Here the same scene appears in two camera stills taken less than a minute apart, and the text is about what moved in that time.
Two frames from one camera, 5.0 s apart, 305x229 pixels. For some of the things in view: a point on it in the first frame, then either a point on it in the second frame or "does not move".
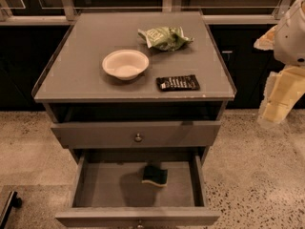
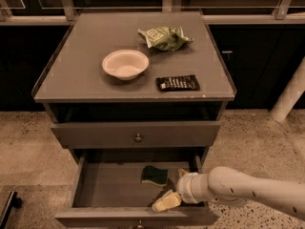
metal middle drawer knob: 140,225 does not move
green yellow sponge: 155,175 does not move
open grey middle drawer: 110,194 does not move
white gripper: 291,40 -> 186,187
